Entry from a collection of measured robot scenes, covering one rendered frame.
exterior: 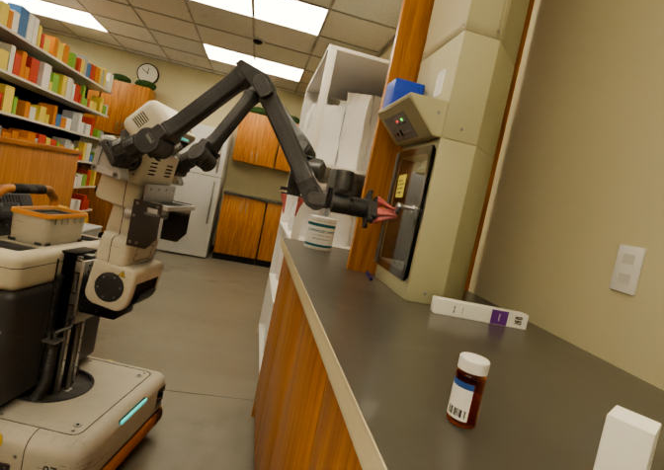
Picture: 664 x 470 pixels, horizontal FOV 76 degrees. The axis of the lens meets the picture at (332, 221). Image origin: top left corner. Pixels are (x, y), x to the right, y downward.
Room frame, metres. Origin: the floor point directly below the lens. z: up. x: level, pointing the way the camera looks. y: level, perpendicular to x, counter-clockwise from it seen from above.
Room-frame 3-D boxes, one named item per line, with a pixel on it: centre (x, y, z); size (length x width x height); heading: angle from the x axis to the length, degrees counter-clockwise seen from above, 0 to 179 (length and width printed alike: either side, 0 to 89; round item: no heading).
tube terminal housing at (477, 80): (1.37, -0.34, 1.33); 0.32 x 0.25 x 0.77; 11
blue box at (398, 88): (1.43, -0.15, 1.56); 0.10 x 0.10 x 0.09; 11
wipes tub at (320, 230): (1.97, 0.04, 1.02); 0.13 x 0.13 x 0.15
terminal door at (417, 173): (1.35, -0.21, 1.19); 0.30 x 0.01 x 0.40; 10
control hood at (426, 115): (1.34, -0.16, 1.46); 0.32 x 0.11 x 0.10; 11
